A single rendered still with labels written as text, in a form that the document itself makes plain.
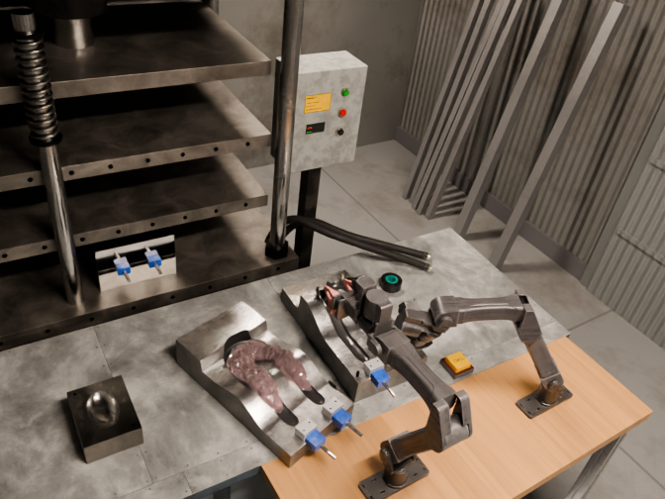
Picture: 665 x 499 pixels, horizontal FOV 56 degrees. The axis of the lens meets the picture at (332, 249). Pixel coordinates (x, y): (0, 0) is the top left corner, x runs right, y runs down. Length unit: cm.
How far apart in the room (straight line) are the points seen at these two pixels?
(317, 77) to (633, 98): 196
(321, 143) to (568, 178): 200
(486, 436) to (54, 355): 133
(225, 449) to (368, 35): 338
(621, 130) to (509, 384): 199
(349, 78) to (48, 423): 149
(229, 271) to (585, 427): 132
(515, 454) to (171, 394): 102
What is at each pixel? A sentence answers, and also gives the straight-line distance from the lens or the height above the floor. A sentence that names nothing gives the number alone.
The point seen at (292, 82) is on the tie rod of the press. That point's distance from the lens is 208.
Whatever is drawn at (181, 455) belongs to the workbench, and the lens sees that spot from 182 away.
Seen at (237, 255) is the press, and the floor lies 79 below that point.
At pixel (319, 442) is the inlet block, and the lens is 176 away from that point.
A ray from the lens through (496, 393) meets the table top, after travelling 210.
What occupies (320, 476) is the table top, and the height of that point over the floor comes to 80.
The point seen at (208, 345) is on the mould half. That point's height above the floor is 91.
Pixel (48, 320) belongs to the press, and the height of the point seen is 79.
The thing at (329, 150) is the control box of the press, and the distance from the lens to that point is 245.
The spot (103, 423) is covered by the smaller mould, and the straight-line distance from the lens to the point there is 185.
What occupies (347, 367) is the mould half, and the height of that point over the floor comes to 89.
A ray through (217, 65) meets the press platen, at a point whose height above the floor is 154.
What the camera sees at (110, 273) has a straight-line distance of 228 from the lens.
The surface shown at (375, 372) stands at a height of 90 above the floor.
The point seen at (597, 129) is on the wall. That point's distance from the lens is 385.
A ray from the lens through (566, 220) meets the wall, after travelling 409.
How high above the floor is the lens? 230
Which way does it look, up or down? 37 degrees down
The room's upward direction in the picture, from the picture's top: 8 degrees clockwise
